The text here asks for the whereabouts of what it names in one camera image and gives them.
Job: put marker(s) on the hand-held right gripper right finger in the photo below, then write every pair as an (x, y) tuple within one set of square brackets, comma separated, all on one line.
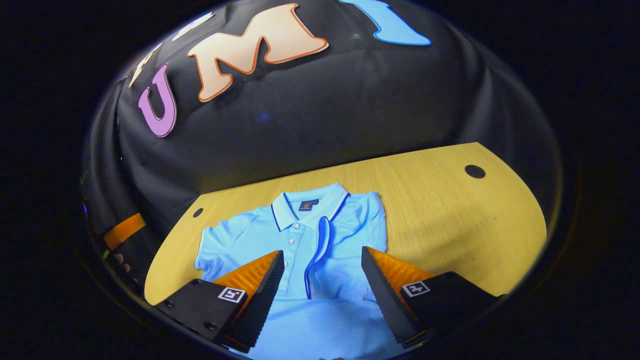
[(387, 300)]

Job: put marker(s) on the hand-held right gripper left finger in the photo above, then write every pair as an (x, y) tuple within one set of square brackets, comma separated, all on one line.
[(257, 305)]

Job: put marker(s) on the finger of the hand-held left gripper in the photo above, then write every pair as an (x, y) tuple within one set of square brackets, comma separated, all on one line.
[(125, 230)]

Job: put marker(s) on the light blue T-shirt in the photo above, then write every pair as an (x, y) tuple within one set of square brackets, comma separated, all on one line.
[(320, 310)]

